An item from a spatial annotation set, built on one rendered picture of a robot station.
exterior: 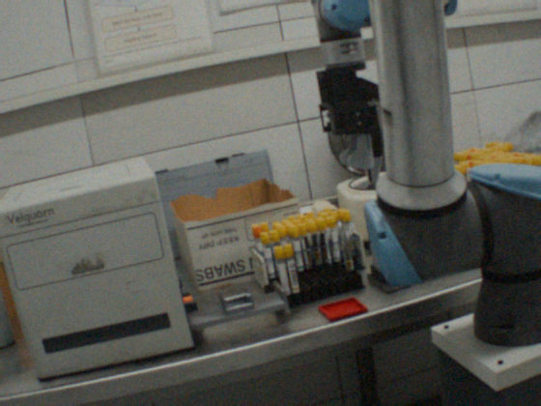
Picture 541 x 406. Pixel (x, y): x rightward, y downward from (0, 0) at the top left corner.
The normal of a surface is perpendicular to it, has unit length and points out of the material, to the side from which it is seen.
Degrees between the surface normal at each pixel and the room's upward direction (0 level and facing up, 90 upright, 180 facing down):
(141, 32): 92
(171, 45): 95
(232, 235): 92
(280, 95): 90
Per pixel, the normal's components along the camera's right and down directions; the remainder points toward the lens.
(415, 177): -0.35, 0.49
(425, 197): -0.15, -0.26
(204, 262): 0.21, 0.18
